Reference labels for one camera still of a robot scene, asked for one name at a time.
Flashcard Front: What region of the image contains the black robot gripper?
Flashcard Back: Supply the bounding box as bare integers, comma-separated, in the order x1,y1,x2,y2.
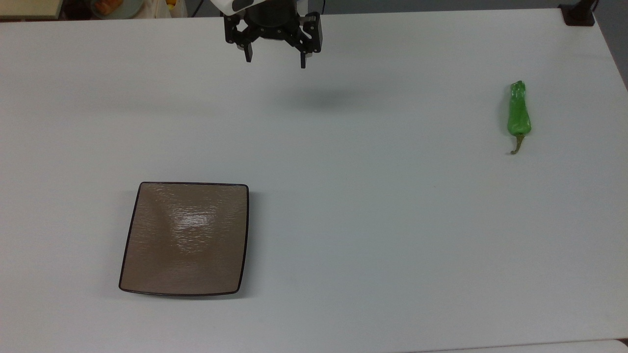
224,0,322,69

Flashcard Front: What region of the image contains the green chili pepper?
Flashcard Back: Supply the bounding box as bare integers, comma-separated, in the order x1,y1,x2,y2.
506,80,532,155

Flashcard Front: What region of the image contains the square brown ceramic plate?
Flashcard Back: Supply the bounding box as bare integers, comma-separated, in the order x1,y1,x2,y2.
118,181,250,298

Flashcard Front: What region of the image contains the pale green bowl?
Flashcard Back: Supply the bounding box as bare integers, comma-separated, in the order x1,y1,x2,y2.
90,0,146,21

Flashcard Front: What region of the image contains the light wooden board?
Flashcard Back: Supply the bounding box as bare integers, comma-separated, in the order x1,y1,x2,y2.
0,0,65,21

